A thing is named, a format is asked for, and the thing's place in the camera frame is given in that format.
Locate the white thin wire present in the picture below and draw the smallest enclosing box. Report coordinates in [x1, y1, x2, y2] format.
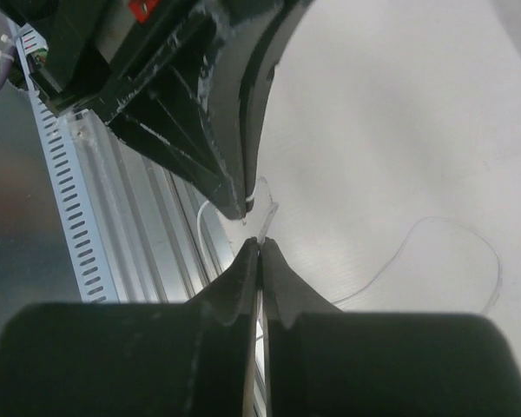
[195, 175, 503, 316]

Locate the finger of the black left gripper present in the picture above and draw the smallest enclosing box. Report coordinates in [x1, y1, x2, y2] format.
[240, 1, 312, 213]

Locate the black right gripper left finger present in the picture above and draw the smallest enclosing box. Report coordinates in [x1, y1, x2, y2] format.
[0, 239, 260, 416]

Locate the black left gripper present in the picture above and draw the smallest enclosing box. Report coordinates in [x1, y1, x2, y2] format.
[0, 1, 286, 220]

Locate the white slotted cable duct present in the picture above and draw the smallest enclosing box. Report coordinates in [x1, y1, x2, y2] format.
[16, 25, 120, 303]

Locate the aluminium table edge rail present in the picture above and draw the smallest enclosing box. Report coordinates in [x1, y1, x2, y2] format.
[62, 112, 234, 302]

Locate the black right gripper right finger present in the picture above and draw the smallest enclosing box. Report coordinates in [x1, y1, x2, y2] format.
[260, 238, 521, 416]

